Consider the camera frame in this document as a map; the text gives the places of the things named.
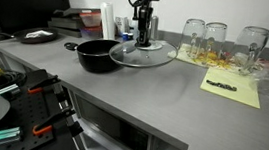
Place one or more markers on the orange and black clamp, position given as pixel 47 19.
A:
pixel 48 82
pixel 57 119

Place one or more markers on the built-in microwave oven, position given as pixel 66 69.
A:
pixel 115 130

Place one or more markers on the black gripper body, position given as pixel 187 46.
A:
pixel 145 19

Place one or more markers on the white paper towel roll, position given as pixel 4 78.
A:
pixel 108 20

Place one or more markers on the clear container with red lid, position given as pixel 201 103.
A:
pixel 90 18

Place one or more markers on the yellow patterned cloth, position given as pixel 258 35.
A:
pixel 216 62

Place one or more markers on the stack of black trays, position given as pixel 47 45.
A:
pixel 64 20

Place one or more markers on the round glass lid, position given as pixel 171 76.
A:
pixel 143 58

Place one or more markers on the black frying pan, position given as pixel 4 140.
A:
pixel 21 35

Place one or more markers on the small black tool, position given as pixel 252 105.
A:
pixel 221 85

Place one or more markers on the white box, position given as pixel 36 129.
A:
pixel 122 24

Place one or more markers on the large clear drinking glass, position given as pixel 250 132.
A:
pixel 249 48

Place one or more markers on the black perforated board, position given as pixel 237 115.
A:
pixel 29 114

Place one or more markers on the small blue objects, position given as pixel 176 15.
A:
pixel 127 36

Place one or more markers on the steel cylinder bottle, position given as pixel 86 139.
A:
pixel 153 28

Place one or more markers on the clear plastic container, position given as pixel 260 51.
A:
pixel 92 32

